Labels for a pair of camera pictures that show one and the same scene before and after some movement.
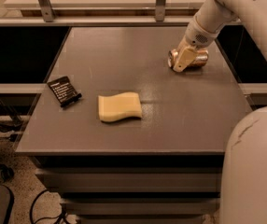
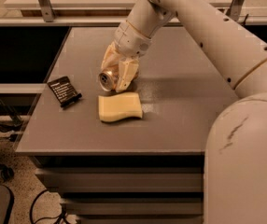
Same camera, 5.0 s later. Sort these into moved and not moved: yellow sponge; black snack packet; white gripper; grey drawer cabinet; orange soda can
Moved: orange soda can; white gripper
Not moved: black snack packet; yellow sponge; grey drawer cabinet
